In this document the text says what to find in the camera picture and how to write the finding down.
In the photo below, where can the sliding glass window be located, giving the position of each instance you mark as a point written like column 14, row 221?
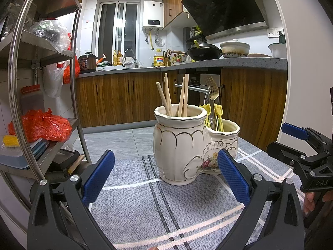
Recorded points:
column 109, row 31

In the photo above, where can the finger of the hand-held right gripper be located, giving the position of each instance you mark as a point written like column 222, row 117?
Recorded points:
column 294, row 130
column 286, row 155

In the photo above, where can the large red plastic bag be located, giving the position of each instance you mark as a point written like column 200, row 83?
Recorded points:
column 44, row 126

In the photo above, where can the grey kitchen countertop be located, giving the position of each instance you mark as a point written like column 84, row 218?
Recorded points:
column 247, row 62

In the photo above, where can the clear plastic bag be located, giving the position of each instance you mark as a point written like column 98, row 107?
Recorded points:
column 49, row 35

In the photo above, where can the knife block with scissors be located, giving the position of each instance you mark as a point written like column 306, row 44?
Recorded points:
column 167, row 61

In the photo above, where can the white water heater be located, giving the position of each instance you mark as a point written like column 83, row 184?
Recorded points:
column 153, row 13

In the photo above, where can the hanging white plastic bag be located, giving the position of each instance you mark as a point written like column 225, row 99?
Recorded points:
column 53, row 80

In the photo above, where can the yellow cooking oil bottle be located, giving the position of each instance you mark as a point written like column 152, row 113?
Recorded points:
column 158, row 62

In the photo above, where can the white bowl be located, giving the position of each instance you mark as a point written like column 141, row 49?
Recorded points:
column 277, row 50

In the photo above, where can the cream ceramic double utensil holder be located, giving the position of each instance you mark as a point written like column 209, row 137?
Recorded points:
column 179, row 148

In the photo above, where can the white board with red grip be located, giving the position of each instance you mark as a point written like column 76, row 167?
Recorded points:
column 30, row 88

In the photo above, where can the hanging red plastic bag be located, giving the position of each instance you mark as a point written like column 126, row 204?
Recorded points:
column 74, row 67

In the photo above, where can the yellow plastic spoon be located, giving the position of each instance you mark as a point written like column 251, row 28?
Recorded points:
column 205, row 109
column 218, row 109

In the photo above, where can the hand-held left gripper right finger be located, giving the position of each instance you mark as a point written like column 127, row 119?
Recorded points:
column 232, row 177

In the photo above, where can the white wall socket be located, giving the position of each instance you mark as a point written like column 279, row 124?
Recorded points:
column 273, row 32

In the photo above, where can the black spice rack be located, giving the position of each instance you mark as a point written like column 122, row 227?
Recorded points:
column 193, row 32

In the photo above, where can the orange kitchen tool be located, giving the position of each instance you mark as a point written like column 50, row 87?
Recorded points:
column 101, row 59

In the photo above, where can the wooden wall cabinet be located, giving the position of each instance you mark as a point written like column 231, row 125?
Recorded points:
column 173, row 7

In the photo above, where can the gold metal fork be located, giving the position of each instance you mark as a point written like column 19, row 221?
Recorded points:
column 213, row 95

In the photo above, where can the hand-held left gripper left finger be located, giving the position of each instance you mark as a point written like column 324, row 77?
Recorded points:
column 98, row 177

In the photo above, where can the stacked plastic containers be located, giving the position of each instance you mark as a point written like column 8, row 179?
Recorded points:
column 23, row 158

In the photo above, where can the dark electric pressure cooker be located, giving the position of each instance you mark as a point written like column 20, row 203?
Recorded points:
column 87, row 63

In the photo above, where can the white ceramic casserole pot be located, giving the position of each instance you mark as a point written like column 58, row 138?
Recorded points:
column 234, row 49

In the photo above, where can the yellow corn cob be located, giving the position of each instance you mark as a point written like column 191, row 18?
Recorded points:
column 11, row 141

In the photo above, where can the person's right hand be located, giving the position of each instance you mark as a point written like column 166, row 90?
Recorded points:
column 309, row 201

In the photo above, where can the amber glass bottle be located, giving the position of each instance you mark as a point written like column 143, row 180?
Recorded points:
column 120, row 58

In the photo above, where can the grey striped tablecloth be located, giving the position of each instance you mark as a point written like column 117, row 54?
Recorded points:
column 135, row 203

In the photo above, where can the chrome kitchen faucet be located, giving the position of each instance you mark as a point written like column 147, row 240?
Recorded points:
column 129, row 49

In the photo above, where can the flat wooden plate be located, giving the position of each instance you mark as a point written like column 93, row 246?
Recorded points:
column 258, row 55

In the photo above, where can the built-in steel oven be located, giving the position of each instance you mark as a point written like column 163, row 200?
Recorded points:
column 193, row 79

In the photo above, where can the stainless steel shelf rack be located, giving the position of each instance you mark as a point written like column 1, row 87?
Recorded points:
column 65, row 140

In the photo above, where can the black range hood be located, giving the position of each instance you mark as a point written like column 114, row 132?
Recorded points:
column 223, row 7

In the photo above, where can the silver metal spoon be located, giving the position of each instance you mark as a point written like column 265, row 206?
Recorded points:
column 206, row 97

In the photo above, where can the black wok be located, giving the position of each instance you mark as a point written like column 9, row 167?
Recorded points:
column 205, row 53

